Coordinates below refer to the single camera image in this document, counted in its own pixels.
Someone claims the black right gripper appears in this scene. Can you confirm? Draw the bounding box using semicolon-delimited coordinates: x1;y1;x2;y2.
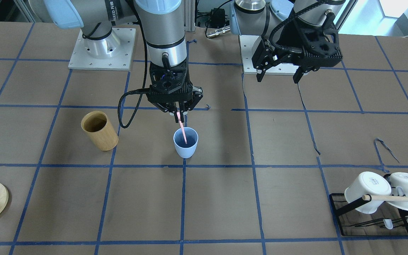
146;60;203;123

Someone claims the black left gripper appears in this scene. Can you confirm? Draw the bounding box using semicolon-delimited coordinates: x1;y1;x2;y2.
251;16;343;84

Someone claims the pink chopstick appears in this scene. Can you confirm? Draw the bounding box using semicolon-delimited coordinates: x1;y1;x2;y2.
179;123;188;144

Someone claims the light blue plastic cup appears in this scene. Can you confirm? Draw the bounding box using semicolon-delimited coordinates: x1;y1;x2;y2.
173;126;199;159

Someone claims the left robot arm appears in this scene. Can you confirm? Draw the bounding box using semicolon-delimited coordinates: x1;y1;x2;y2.
229;0;344;84

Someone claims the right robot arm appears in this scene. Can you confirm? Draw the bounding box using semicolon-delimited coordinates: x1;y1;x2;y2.
28;0;203;123

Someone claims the bamboo cylinder holder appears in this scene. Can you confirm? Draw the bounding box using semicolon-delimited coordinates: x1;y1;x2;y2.
81;111;119;151

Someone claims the white mug inner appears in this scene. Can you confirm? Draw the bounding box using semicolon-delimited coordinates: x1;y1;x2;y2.
344;171;391;203

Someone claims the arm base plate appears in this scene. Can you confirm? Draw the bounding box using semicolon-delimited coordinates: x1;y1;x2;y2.
239;35;304;75
68;28;136;71

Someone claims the black wire mug rack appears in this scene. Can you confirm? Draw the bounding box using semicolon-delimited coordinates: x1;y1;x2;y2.
330;173;408;236

